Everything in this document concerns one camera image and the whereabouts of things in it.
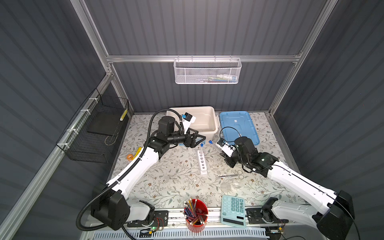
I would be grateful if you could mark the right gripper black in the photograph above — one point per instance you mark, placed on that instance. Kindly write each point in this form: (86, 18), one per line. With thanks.
(229, 161)

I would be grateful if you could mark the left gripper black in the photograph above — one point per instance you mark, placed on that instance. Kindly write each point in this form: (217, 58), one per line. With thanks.
(191, 143)

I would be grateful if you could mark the metal scissors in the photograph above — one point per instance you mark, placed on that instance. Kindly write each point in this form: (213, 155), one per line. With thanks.
(239, 174)

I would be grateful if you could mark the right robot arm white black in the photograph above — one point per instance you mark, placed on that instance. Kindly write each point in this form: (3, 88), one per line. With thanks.
(329, 212)

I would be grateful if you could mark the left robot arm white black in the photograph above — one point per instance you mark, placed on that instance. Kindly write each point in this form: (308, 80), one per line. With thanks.
(110, 205)

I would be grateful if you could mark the white test tube rack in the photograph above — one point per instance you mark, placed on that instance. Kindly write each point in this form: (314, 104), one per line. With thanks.
(202, 162)

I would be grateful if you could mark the white plastic storage bin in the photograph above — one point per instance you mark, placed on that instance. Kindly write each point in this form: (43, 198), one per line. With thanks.
(207, 122)

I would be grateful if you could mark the blue plastic bin lid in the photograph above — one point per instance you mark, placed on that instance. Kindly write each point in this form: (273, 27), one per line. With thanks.
(236, 124)

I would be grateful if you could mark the mint green calculator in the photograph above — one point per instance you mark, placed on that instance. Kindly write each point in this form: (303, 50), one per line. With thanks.
(233, 211)

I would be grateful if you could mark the red pencil cup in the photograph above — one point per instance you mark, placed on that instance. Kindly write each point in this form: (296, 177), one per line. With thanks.
(196, 215)

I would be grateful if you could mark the yellow marker in basket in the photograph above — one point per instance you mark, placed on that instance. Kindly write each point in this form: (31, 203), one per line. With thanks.
(123, 115)

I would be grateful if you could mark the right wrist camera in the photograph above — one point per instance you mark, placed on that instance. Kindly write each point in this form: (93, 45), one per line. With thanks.
(226, 147)

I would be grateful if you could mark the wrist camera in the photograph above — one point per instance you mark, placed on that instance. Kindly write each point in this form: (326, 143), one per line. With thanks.
(187, 120)
(226, 147)

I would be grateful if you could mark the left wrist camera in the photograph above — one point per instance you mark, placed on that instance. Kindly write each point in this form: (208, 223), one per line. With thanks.
(187, 120)

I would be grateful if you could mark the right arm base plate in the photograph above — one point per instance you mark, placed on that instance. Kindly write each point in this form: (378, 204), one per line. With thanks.
(258, 216)

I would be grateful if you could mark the white wire wall basket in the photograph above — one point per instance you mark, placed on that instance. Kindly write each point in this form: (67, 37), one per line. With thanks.
(211, 71)

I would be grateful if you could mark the white slotted cable duct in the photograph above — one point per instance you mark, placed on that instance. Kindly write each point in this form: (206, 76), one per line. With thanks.
(209, 233)

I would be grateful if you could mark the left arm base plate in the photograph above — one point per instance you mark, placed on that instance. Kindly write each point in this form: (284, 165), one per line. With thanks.
(160, 219)

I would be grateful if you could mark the black wire side basket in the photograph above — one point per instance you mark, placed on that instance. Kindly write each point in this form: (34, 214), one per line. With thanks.
(97, 131)

